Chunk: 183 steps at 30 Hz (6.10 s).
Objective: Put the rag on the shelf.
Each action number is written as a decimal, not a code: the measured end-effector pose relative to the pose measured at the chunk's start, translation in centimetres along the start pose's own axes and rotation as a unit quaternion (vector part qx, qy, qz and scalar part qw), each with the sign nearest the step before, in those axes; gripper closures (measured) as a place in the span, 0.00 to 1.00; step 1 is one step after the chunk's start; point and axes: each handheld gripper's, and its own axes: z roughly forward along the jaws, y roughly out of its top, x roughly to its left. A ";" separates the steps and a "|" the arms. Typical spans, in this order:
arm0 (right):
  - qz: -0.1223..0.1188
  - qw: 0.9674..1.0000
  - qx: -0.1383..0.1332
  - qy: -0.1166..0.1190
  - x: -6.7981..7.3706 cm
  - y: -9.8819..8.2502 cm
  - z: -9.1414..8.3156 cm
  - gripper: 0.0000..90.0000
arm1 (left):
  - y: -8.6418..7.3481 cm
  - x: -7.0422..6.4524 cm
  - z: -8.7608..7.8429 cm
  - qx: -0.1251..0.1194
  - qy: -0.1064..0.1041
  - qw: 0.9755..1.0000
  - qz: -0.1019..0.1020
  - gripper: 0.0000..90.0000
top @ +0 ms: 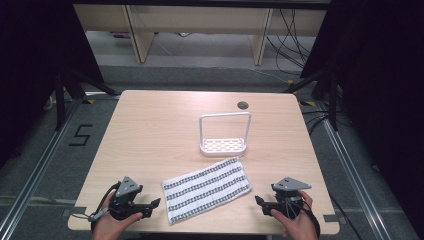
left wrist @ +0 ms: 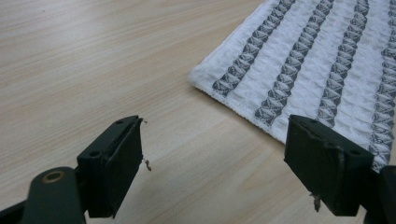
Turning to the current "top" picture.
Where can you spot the white grey striped towel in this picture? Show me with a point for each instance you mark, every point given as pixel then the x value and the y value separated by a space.
pixel 206 190

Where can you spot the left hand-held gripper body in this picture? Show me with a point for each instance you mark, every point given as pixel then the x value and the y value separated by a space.
pixel 125 195

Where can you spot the person's right hand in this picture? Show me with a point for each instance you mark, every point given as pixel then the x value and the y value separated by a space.
pixel 301 226

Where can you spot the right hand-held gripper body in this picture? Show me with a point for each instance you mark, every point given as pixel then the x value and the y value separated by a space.
pixel 288 196

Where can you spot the dark curtain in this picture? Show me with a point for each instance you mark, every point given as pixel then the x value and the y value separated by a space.
pixel 36 66
pixel 376 83

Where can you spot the aluminium floor rail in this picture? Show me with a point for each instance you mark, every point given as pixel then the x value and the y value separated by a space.
pixel 36 166
pixel 353 180

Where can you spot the white towel rack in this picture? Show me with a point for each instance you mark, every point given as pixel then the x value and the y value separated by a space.
pixel 222 145

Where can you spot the beige wooden desk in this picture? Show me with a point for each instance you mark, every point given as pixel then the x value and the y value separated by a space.
pixel 200 18

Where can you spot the person's left hand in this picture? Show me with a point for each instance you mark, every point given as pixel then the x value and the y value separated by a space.
pixel 108 228

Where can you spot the black metal stand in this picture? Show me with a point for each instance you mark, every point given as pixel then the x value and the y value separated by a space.
pixel 328 90
pixel 60 100

